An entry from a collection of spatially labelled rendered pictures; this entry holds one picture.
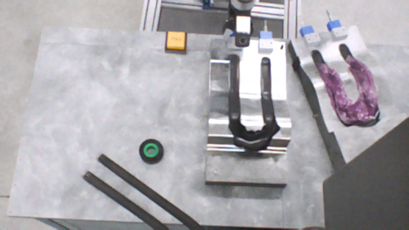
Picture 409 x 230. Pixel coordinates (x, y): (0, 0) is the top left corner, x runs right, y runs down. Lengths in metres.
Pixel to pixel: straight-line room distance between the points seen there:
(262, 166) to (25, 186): 0.77
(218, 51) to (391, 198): 1.28
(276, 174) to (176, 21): 1.23
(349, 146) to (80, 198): 0.88
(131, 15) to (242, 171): 1.52
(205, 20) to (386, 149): 2.15
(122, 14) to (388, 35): 1.59
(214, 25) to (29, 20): 1.10
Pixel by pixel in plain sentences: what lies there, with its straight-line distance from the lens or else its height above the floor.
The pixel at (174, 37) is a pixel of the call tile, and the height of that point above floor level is 0.84.
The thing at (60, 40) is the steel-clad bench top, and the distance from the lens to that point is 1.73.
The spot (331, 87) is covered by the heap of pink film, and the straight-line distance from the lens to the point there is 1.53.
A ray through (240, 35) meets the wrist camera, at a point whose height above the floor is 1.06.
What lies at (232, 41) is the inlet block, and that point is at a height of 0.92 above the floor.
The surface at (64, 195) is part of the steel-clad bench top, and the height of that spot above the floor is 0.80.
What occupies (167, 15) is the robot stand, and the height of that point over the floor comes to 0.21.
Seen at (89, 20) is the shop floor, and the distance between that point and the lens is 2.73.
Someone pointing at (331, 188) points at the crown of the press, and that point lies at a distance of 0.43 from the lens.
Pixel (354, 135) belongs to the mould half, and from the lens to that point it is 1.50.
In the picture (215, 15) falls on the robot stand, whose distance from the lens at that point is 2.45.
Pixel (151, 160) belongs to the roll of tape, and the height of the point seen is 0.83.
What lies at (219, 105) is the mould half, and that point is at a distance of 1.44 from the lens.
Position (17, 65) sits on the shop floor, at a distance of 2.68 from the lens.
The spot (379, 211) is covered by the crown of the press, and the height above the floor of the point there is 1.93.
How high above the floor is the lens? 2.23
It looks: 68 degrees down
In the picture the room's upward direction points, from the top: 7 degrees clockwise
